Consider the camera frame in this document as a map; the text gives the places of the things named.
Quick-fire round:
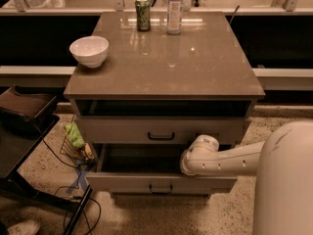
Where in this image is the grey drawer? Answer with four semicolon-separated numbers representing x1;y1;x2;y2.
76;117;250;146
86;144;237;196

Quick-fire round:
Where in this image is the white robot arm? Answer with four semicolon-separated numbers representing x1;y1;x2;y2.
180;120;313;235

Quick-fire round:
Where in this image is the grey drawer cabinet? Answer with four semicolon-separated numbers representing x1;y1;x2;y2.
63;11;266;199

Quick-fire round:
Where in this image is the green plush toy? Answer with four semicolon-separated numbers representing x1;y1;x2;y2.
64;122;85;148

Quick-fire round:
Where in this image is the white ceramic bowl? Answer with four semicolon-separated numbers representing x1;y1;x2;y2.
69;36;109;68

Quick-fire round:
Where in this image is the blue tape cross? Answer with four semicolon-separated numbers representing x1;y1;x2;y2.
66;165;93;194

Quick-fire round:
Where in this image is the green soda can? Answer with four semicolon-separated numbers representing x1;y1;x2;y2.
135;0;151;31

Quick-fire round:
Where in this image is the clear plastic water bottle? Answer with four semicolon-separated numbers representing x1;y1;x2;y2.
166;0;183;34

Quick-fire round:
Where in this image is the black cart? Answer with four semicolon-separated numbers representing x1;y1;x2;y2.
0;86;92;235

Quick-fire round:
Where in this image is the white shoe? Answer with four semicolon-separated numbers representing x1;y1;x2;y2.
8;219;40;235

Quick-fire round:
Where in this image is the wire basket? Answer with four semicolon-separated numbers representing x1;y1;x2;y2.
61;117;94;165

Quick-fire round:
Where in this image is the black cable on floor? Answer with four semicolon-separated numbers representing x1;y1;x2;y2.
42;137;103;235

